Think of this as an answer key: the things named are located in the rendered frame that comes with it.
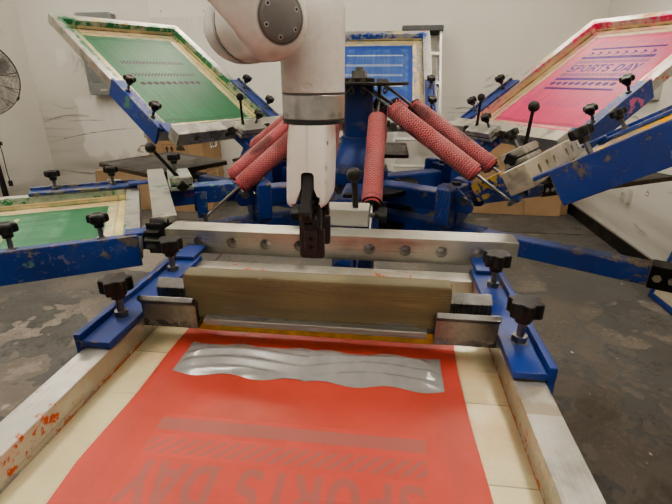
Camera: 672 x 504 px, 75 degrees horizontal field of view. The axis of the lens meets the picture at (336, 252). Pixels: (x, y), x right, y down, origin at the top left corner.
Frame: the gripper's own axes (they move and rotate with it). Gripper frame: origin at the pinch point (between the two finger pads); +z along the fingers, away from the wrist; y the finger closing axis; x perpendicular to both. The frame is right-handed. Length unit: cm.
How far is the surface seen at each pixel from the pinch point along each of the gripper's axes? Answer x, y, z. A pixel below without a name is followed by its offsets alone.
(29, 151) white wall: -385, -379, 56
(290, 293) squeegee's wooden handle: -3.6, 1.0, 8.3
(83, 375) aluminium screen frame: -25.7, 16.0, 13.1
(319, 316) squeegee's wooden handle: 0.5, 1.0, 11.8
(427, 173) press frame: 22, -96, 10
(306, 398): 0.8, 12.5, 16.6
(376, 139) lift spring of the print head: 5, -60, -5
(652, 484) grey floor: 105, -70, 112
